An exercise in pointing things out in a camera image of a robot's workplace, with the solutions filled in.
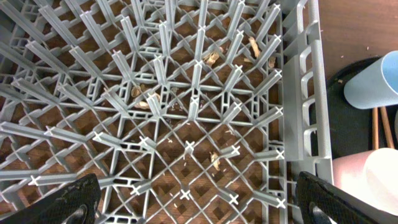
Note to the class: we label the pink plastic cup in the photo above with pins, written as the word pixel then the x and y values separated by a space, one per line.
pixel 369 176

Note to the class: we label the round black tray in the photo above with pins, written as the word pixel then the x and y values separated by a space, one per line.
pixel 351 129

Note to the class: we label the right wooden chopstick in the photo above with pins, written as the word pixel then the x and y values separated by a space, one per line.
pixel 387 128

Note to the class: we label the left wooden chopstick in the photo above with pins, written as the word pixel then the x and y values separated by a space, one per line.
pixel 375 128

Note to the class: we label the wooden chopstick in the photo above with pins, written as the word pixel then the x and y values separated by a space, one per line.
pixel 375 128
pixel 387 128

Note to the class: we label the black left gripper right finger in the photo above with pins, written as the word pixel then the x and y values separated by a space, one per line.
pixel 321 202

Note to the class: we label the grey plastic dishwasher rack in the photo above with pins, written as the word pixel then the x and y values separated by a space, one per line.
pixel 185 111

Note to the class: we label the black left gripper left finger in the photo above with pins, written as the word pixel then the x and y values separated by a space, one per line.
pixel 76 202

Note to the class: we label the light blue plastic cup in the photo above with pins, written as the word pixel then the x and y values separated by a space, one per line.
pixel 375 86

